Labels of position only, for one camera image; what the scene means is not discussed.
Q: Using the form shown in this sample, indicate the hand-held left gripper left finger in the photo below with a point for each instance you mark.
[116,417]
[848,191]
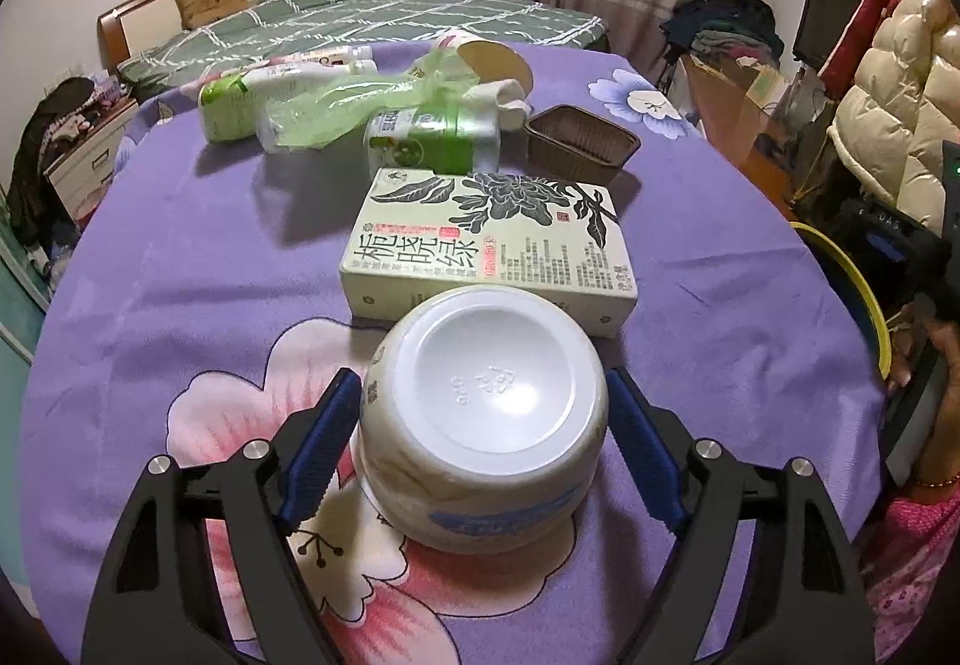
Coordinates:
[322,447]

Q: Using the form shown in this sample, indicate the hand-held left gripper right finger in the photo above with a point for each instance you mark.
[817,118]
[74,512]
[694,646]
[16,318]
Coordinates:
[645,447]

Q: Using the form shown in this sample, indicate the yellow-rimmed trash bin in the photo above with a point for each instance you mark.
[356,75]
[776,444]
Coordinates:
[855,283]

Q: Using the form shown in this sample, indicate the white plastic bowl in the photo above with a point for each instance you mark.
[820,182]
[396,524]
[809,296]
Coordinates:
[480,410]

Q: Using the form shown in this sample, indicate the cream green tea box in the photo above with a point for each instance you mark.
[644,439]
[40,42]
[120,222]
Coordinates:
[480,238]

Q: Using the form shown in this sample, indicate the brown plastic tray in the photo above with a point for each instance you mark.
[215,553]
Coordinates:
[577,140]

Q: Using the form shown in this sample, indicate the green white tin can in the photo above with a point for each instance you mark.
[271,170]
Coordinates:
[442,140]

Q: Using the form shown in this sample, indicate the green plastic bag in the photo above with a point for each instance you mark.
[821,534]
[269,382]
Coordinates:
[322,110]

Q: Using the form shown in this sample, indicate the green white bottle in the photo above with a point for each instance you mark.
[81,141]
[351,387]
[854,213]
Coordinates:
[225,106]

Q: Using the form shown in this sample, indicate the small white plastic bottle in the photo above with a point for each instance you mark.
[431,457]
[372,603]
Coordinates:
[499,99]

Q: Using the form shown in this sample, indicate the person's right forearm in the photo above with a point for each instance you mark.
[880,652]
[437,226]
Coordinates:
[922,552]

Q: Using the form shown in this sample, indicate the person's right hand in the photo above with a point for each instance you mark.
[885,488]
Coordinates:
[945,410]

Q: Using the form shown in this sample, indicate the cream puffer jacket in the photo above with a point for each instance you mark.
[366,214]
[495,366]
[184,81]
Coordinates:
[900,110]

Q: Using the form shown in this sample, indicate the long wooden desk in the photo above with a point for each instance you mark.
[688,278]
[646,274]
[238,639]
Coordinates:
[727,125]

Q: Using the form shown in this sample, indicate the purple floral tablecloth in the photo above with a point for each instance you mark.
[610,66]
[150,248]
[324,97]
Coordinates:
[187,260]

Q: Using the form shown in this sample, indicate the black television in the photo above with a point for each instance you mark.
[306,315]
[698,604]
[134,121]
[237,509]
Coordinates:
[832,13]

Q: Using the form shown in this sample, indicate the pile of dark clothes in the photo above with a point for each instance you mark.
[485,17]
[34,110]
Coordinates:
[727,28]

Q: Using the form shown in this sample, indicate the white nightstand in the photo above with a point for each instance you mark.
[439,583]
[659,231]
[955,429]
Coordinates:
[86,163]

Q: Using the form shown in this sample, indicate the pink label white bottle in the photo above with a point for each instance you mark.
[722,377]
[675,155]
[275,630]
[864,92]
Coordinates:
[345,59]

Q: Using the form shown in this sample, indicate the dark clothes on nightstand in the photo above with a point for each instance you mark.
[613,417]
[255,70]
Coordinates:
[45,140]

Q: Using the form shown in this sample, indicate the cream paper cup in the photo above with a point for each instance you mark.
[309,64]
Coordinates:
[495,62]

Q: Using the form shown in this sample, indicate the bed with green plaid cover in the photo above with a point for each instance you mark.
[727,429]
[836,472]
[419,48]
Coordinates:
[412,13]

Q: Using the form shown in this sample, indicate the brown pillow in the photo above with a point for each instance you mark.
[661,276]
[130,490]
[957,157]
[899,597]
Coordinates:
[210,2]

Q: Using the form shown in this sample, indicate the wooden headboard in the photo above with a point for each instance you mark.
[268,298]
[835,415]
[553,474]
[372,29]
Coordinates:
[150,5]

